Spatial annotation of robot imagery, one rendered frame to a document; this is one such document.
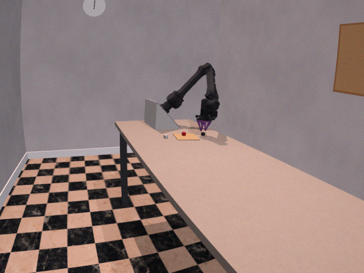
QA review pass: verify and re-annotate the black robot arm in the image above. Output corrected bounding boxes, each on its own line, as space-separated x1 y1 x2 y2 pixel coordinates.
161 63 220 121

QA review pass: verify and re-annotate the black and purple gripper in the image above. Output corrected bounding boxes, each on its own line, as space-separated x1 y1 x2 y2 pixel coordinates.
196 112 212 131

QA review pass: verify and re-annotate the tan mat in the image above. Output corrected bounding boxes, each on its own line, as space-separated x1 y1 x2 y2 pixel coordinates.
173 134 200 140

